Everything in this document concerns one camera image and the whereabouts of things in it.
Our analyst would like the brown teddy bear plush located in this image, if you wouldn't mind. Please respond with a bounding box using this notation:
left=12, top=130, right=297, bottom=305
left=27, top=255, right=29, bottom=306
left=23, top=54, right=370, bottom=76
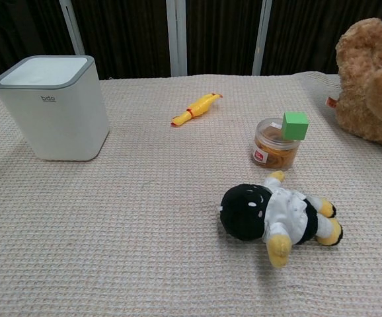
left=325, top=18, right=382, bottom=153

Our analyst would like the white open-lid bin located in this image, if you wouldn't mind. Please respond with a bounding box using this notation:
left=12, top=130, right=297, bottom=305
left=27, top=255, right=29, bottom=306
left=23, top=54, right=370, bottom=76
left=0, top=55, right=110, bottom=162

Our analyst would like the beige woven tablecloth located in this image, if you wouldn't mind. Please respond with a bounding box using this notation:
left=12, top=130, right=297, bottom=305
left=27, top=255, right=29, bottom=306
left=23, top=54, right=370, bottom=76
left=0, top=71, right=382, bottom=317

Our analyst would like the white metal frame pole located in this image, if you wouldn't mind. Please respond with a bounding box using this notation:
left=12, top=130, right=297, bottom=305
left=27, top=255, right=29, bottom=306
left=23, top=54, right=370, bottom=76
left=165, top=0, right=188, bottom=78
left=251, top=0, right=278, bottom=77
left=57, top=0, right=87, bottom=56

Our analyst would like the yellow rubber chicken toy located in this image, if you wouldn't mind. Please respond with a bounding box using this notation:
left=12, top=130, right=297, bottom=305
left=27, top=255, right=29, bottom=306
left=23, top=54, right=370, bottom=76
left=170, top=92, right=224, bottom=127

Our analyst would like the clear jar of rubber bands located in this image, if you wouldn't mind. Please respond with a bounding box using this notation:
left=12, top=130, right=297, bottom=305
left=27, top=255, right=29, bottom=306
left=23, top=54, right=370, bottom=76
left=252, top=118, right=301, bottom=172

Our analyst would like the dark corrugated backdrop curtain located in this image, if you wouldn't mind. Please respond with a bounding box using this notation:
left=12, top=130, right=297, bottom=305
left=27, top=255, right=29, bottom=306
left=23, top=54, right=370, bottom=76
left=0, top=0, right=382, bottom=85

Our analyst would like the green cube block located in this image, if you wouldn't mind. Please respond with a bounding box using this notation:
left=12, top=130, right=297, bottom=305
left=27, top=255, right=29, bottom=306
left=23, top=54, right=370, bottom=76
left=282, top=112, right=310, bottom=141

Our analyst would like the black white penguin plush doll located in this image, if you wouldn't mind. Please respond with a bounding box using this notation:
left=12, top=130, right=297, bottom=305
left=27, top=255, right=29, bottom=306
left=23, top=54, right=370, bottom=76
left=219, top=170, right=344, bottom=270

